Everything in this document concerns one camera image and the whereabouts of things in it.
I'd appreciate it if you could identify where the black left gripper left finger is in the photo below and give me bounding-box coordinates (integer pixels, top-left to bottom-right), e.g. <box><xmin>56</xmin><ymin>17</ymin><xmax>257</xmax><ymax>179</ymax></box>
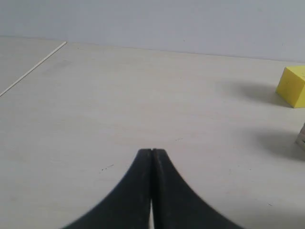
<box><xmin>65</xmin><ymin>149</ymin><xmax>152</xmax><ymax>229</ymax></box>

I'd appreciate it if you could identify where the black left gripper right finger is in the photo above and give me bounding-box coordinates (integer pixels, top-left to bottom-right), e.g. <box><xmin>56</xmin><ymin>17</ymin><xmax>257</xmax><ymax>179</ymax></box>
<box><xmin>151</xmin><ymin>149</ymin><xmax>241</xmax><ymax>229</ymax></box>

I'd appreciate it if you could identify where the medium wooden cube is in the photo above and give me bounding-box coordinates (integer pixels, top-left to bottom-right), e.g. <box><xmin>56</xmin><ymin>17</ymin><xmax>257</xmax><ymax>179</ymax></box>
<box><xmin>295</xmin><ymin>124</ymin><xmax>305</xmax><ymax>151</ymax></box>

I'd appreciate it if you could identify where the yellow cube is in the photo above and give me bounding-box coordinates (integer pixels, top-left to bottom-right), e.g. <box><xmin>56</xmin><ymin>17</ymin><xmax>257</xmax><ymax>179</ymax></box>
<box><xmin>276</xmin><ymin>65</ymin><xmax>305</xmax><ymax>108</ymax></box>

